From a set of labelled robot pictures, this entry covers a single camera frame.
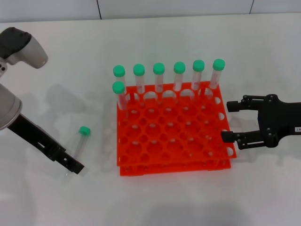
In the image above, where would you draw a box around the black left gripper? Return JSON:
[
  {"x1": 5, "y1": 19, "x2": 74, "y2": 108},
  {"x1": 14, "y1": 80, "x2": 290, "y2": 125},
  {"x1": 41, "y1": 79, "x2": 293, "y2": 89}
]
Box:
[{"x1": 8, "y1": 113, "x2": 85, "y2": 176}]

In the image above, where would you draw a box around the clear test tube green cap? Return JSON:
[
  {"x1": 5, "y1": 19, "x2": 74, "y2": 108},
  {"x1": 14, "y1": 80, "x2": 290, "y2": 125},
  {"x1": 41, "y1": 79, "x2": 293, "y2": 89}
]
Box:
[
  {"x1": 112, "y1": 65, "x2": 129, "y2": 99},
  {"x1": 190, "y1": 59, "x2": 205, "y2": 102},
  {"x1": 152, "y1": 62, "x2": 165, "y2": 104},
  {"x1": 64, "y1": 126, "x2": 92, "y2": 177},
  {"x1": 173, "y1": 61, "x2": 186, "y2": 103},
  {"x1": 133, "y1": 64, "x2": 146, "y2": 105},
  {"x1": 206, "y1": 58, "x2": 226, "y2": 99},
  {"x1": 112, "y1": 81, "x2": 130, "y2": 121}
]

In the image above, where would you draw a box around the orange plastic test tube rack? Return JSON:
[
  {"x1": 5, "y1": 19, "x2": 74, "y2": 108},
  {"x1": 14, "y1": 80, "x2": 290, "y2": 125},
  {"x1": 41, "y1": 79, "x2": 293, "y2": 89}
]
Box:
[{"x1": 116, "y1": 81, "x2": 238, "y2": 177}]

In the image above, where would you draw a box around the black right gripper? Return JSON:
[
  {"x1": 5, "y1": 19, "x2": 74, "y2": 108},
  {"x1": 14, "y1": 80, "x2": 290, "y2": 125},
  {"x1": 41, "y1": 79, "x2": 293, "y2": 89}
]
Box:
[{"x1": 221, "y1": 94, "x2": 301, "y2": 150}]

